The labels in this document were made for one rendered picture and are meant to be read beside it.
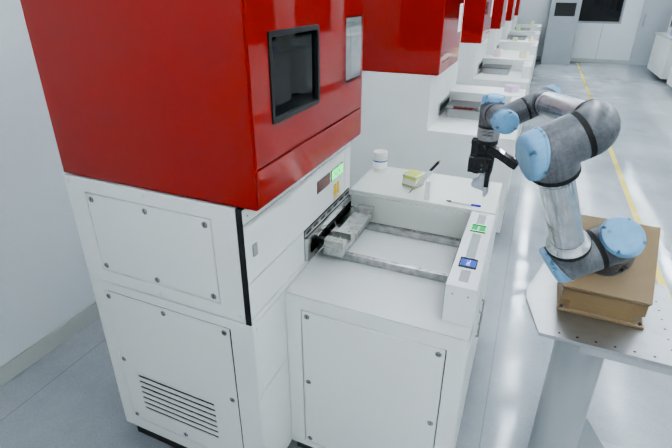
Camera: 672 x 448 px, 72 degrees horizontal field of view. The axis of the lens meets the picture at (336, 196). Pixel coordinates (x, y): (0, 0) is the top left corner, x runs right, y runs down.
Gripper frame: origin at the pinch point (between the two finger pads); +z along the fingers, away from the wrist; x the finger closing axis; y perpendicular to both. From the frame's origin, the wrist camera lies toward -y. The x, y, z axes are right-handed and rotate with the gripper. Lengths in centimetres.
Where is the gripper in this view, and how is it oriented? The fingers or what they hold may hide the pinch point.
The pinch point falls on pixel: (486, 193)
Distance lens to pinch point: 173.9
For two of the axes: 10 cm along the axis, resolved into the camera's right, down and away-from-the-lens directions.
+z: 0.0, 9.1, 4.1
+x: -3.9, 3.7, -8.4
